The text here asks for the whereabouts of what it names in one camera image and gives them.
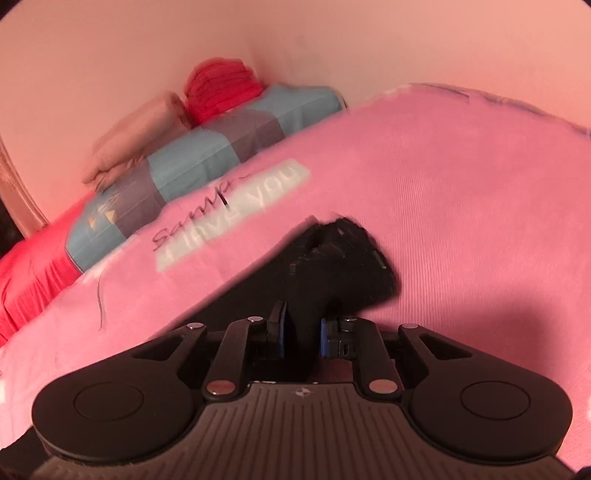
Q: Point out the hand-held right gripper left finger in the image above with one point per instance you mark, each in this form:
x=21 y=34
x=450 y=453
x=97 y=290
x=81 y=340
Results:
x=279 y=330

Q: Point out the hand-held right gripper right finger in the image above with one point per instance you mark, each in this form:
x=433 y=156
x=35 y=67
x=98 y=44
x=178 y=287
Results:
x=326 y=339

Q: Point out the black pants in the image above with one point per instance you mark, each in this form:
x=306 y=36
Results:
x=341 y=263

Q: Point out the pink printed quilt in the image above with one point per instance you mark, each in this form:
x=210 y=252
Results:
x=438 y=194

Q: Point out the blue grey patterned pillow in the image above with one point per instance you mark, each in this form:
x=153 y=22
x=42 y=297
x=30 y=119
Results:
x=194 y=157

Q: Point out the beige folded cloth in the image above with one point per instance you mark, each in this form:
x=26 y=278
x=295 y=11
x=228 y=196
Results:
x=138 y=134

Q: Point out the red folded blanket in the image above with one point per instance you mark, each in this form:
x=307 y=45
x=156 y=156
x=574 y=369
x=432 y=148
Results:
x=221 y=87

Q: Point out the red bedsheet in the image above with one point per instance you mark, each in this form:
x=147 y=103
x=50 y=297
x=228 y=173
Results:
x=27 y=277

